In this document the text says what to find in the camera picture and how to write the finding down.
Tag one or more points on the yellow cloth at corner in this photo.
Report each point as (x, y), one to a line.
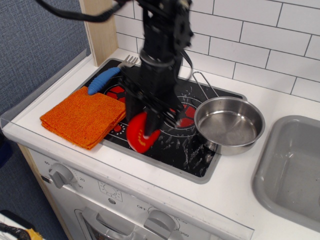
(33, 234)

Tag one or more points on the grey left oven knob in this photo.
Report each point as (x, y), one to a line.
(60, 175)

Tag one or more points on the grey toy sink basin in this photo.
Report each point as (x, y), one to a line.
(287, 179)

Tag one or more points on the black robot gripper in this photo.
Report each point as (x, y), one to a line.
(151, 87)

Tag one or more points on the grey right oven knob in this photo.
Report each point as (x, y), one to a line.
(160, 224)

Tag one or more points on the black toy stovetop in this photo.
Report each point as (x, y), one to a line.
(177, 150)

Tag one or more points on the grey oven knob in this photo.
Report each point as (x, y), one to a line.
(160, 224)
(60, 175)

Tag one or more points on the red toy tomato half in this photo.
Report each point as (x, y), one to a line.
(135, 134)

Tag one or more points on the light wooden post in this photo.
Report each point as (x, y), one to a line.
(102, 37)

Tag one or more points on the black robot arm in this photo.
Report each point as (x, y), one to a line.
(167, 31)

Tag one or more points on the white toy oven front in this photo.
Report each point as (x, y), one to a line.
(94, 210)

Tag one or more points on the orange knitted cloth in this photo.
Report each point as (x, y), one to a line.
(83, 119)

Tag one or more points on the blue handled toy fork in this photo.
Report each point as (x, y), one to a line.
(102, 79)

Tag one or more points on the silver metal pan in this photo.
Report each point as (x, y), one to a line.
(228, 125)

